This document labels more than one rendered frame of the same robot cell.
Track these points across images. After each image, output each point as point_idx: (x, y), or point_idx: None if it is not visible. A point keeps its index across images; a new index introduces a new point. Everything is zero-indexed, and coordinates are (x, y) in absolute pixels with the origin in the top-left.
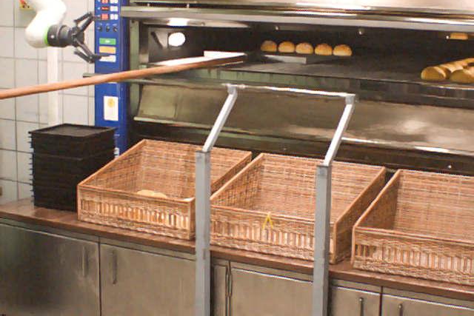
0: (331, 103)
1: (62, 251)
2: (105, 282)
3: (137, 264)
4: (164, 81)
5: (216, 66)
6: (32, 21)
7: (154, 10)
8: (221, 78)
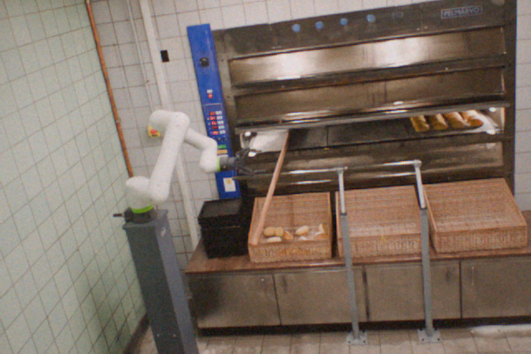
0: (372, 157)
1: (246, 283)
2: (280, 293)
3: (301, 279)
4: (292, 173)
5: (289, 147)
6: (202, 157)
7: (260, 127)
8: (301, 155)
